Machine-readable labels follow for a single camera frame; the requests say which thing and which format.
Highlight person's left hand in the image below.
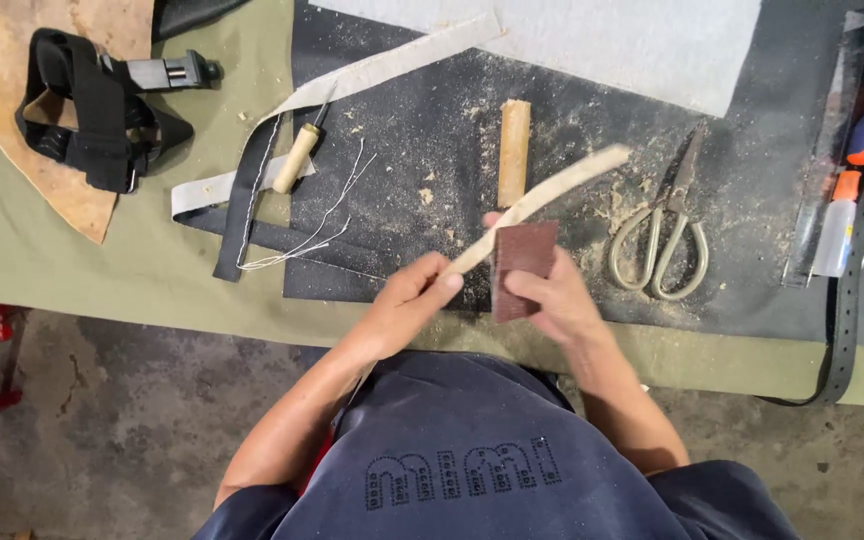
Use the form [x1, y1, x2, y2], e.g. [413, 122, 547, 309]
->
[360, 251, 467, 361]

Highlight person's right hand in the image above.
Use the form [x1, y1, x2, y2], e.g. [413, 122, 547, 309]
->
[481, 212, 607, 348]

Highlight reddish brown sandpaper piece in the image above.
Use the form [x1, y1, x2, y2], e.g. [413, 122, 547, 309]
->
[490, 220, 561, 325]

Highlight beige leather strip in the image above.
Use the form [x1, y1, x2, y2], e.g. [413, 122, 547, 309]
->
[438, 144, 633, 280]

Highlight white thread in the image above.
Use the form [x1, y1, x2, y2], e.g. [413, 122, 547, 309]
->
[238, 137, 378, 271]

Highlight metal scissors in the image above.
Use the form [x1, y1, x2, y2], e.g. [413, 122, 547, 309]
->
[609, 122, 711, 303]

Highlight wooden block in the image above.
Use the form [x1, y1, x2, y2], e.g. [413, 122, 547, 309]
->
[497, 99, 533, 210]

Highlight person's navy shirt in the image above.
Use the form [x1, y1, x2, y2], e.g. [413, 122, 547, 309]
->
[192, 346, 804, 540]

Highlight black work mat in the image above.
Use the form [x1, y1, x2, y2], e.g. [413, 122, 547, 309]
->
[282, 0, 864, 350]

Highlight grey felt sheet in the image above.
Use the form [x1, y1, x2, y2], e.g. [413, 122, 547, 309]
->
[308, 0, 765, 120]

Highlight white bottle with orange cap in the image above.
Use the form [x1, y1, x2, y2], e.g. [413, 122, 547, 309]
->
[810, 170, 863, 279]

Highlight black belt with holes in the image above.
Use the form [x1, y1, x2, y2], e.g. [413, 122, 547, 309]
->
[758, 7, 864, 408]

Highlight clear plastic ruler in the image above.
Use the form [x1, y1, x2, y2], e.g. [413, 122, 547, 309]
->
[780, 10, 864, 289]

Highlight olive green table cloth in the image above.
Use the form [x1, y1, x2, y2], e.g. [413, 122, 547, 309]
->
[0, 0, 864, 411]

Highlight black leather piece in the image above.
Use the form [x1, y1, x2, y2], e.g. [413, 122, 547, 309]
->
[150, 0, 253, 44]

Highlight wooden handled awl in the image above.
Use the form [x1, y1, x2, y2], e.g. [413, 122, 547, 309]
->
[272, 81, 339, 196]

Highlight grey and black strap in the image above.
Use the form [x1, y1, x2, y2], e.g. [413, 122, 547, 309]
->
[171, 153, 392, 280]
[212, 12, 507, 284]

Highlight black head strap camera mount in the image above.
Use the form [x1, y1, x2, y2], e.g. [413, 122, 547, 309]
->
[15, 27, 222, 195]

